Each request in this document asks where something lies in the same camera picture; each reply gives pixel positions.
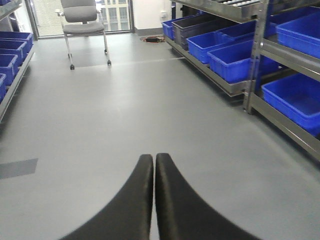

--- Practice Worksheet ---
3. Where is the right metal shelf rack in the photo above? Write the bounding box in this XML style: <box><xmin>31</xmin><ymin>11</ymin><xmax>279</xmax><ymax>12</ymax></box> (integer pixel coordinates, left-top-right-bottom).
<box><xmin>165</xmin><ymin>0</ymin><xmax>320</xmax><ymax>159</ymax></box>

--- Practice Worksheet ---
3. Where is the blue plastic bin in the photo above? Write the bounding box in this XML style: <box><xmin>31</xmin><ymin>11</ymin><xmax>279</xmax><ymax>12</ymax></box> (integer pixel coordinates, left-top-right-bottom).
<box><xmin>262</xmin><ymin>73</ymin><xmax>320</xmax><ymax>137</ymax></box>
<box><xmin>0</xmin><ymin>73</ymin><xmax>6</xmax><ymax>103</ymax></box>
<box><xmin>0</xmin><ymin>31</ymin><xmax>34</xmax><ymax>53</ymax></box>
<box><xmin>207</xmin><ymin>40</ymin><xmax>253</xmax><ymax>84</ymax></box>
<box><xmin>276</xmin><ymin>12</ymin><xmax>320</xmax><ymax>59</ymax></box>
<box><xmin>0</xmin><ymin>39</ymin><xmax>28</xmax><ymax>67</ymax></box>
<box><xmin>187</xmin><ymin>21</ymin><xmax>256</xmax><ymax>64</ymax></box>
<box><xmin>0</xmin><ymin>54</ymin><xmax>18</xmax><ymax>86</ymax></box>
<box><xmin>161</xmin><ymin>15</ymin><xmax>195</xmax><ymax>40</ymax></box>

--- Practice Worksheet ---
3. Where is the orange power cable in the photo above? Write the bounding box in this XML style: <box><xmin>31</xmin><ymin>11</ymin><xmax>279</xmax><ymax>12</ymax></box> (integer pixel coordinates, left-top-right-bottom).
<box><xmin>139</xmin><ymin>36</ymin><xmax>166</xmax><ymax>43</ymax></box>

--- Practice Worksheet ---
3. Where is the metal shelf rack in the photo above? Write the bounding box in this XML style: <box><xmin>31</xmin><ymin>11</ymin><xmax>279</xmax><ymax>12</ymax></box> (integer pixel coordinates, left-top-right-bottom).
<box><xmin>165</xmin><ymin>0</ymin><xmax>320</xmax><ymax>159</ymax></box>
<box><xmin>0</xmin><ymin>0</ymin><xmax>34</xmax><ymax>119</ymax></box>

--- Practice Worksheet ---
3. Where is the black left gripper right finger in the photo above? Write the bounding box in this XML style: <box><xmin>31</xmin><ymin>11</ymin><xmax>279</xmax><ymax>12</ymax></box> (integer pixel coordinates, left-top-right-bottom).
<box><xmin>155</xmin><ymin>153</ymin><xmax>257</xmax><ymax>240</ymax></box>

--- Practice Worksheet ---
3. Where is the dark grey plastic bin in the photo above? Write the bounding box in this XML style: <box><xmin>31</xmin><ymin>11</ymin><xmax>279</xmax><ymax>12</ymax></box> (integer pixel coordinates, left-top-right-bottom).
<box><xmin>172</xmin><ymin>14</ymin><xmax>225</xmax><ymax>50</ymax></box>

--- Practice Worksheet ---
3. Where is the grey office chair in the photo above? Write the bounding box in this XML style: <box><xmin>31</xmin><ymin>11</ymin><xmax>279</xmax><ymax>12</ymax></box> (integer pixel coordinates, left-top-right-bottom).
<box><xmin>55</xmin><ymin>0</ymin><xmax>112</xmax><ymax>71</ymax></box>

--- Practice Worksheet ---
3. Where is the left metal shelf rack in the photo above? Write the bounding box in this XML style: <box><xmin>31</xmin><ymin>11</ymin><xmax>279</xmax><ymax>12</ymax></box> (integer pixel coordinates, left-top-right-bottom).
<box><xmin>0</xmin><ymin>0</ymin><xmax>34</xmax><ymax>119</ymax></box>

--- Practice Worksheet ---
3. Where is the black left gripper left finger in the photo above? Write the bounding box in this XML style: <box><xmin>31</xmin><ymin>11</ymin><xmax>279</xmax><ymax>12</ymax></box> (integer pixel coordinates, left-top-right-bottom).
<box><xmin>62</xmin><ymin>154</ymin><xmax>154</xmax><ymax>240</ymax></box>

